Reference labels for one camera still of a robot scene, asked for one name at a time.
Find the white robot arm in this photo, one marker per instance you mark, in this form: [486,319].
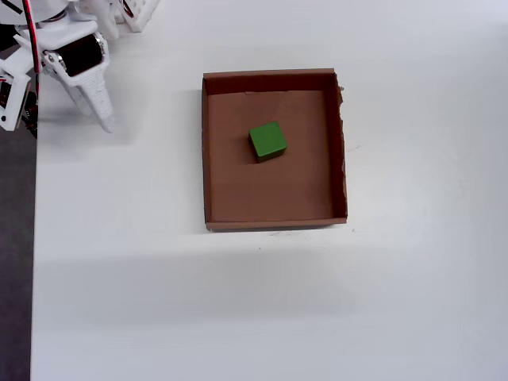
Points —
[14,10]

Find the green wooden cube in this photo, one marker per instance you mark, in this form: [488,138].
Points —
[269,139]

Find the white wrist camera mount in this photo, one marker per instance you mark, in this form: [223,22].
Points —
[12,99]

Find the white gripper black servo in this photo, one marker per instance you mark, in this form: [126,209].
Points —
[80,55]

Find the brown cardboard box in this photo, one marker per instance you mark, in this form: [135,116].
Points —
[278,190]

